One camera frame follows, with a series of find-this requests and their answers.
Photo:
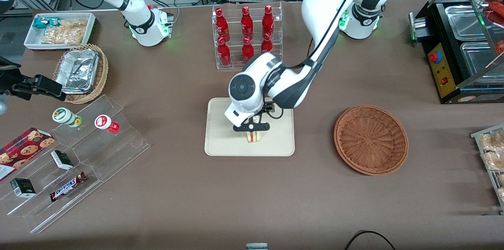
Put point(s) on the red cola bottle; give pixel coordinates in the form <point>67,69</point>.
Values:
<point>267,44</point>
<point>248,50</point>
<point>221,25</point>
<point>268,22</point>
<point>224,53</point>
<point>247,23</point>

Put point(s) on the black food warmer machine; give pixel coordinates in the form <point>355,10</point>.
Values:
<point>443,76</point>

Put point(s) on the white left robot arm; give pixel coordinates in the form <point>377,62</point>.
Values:
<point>327,6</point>

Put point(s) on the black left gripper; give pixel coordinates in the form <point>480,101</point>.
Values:
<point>267,108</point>

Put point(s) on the tray of pastries right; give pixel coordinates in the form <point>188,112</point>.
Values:
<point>484,131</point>

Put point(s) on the clear bag of chips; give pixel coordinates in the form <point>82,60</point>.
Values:
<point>63,36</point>
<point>75,24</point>

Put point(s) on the red sausage skewer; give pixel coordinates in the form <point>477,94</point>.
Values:
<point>500,47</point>
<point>497,8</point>

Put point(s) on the red lid yogurt bottle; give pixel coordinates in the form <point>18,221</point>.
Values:
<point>103,122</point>

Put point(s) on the silver foil tray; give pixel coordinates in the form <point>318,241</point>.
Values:
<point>76,71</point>

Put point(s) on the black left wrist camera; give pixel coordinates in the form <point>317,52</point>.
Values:
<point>267,108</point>

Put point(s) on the small grey device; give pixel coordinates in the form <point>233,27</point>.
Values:
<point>256,246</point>

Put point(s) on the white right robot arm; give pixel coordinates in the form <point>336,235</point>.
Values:
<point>146,25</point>

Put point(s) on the red cookie box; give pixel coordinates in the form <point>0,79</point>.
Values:
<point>23,149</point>

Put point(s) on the brown round wicker basket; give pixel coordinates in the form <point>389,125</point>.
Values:
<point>370,139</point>

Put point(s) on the wrapped bread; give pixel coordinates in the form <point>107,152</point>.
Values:
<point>495,160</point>
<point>501,179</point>
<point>494,141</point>
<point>501,194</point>

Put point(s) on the white plastic snack bin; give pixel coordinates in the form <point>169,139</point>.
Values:
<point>31,41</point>

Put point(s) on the tan oval wicker basket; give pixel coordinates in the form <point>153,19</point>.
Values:
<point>101,80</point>

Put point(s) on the small black box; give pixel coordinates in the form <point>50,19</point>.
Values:
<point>23,187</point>
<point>62,160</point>

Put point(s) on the green lid yogurt bottle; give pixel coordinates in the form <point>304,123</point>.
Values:
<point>63,116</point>

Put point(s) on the clear acrylic stepped display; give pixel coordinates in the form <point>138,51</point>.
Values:
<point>118,151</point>

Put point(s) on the teal snack package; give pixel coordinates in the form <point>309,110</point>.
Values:
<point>41,22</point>

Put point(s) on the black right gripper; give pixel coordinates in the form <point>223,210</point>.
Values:
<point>15,83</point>

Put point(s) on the beige plastic tray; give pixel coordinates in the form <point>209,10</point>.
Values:
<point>220,139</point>

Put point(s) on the clear acrylic bottle rack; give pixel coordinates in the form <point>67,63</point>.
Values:
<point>235,65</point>

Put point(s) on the steel warmer pan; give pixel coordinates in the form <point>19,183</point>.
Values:
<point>478,59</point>
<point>464,21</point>

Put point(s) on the triangular sandwich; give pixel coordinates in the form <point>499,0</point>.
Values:
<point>254,136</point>

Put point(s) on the brown Snickers bar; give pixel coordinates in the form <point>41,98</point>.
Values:
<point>67,187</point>

